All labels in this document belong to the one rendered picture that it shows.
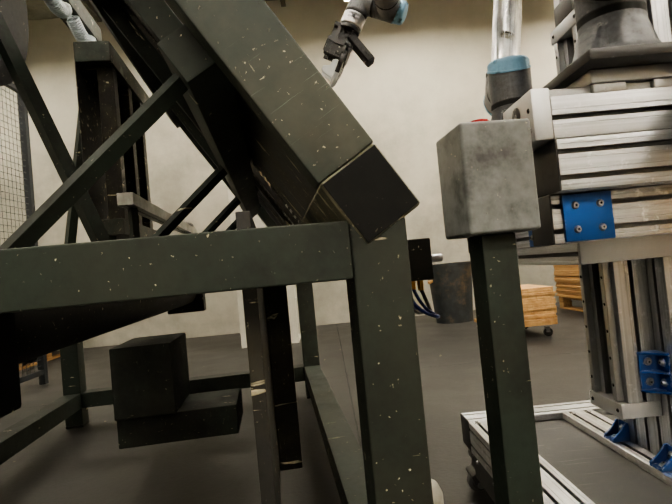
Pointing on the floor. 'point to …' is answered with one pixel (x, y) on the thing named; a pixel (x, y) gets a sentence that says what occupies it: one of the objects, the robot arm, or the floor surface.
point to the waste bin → (452, 292)
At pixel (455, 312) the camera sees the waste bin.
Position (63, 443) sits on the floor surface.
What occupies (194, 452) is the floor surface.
